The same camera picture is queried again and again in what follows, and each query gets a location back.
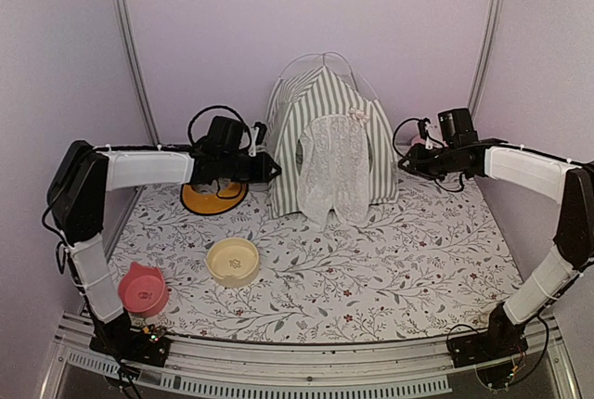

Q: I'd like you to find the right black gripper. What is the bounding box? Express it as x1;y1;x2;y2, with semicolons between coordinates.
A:
398;142;459;180

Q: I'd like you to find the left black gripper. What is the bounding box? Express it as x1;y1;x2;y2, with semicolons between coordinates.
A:
221;151;282;183

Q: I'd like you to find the cream pet bowl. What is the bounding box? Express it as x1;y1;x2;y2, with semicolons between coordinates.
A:
205;238;260;289

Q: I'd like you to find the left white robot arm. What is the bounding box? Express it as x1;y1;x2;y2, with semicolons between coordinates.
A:
42;115;282;356

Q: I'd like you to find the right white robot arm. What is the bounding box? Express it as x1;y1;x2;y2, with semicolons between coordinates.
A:
398;108;593;358

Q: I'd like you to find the red cat-ear pet bowl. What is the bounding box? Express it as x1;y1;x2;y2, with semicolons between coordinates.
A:
118;262;169;318

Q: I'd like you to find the pink plate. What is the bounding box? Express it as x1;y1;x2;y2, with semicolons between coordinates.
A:
410;135;432;148

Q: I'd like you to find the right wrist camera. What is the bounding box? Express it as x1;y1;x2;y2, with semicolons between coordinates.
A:
417;118;433;149

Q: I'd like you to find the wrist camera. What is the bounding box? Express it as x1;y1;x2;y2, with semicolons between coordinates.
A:
417;118;433;149
248;122;267;157

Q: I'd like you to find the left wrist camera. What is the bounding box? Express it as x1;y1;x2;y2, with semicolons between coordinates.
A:
248;122;267;157

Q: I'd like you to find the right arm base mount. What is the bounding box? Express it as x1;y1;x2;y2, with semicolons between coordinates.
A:
445;328;528;367

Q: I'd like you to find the right aluminium frame post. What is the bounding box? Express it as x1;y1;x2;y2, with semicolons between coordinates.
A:
467;0;504;119

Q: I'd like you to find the aluminium frame post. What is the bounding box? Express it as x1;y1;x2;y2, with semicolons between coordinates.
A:
113;0;160;145
467;0;504;119

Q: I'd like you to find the front aluminium rail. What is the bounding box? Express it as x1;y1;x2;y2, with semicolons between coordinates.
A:
39;314;588;398

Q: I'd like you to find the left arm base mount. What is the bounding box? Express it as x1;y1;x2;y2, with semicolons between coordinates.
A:
89;322;172;367

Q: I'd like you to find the left aluminium frame post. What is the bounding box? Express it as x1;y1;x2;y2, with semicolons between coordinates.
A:
113;0;160;145

